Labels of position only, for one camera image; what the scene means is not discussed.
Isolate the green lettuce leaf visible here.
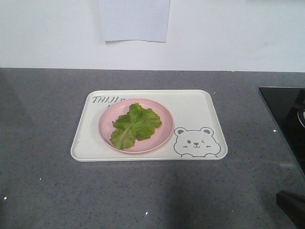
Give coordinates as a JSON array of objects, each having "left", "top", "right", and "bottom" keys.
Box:
[{"left": 110, "top": 103, "right": 162, "bottom": 149}]

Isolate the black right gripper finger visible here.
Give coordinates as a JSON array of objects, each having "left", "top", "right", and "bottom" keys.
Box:
[{"left": 276, "top": 190, "right": 305, "bottom": 229}]

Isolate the white bear serving tray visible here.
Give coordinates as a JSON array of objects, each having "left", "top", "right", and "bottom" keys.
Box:
[{"left": 71, "top": 90, "right": 228, "bottom": 162}]

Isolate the white paper sheet on wall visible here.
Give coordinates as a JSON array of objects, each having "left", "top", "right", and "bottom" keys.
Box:
[{"left": 99, "top": 0, "right": 171, "bottom": 42}]

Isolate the black gas stove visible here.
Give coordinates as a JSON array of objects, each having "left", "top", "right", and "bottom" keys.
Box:
[{"left": 259, "top": 87, "right": 305, "bottom": 170}]

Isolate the pink round plate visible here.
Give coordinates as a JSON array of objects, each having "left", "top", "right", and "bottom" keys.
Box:
[{"left": 99, "top": 98, "right": 174, "bottom": 154}]

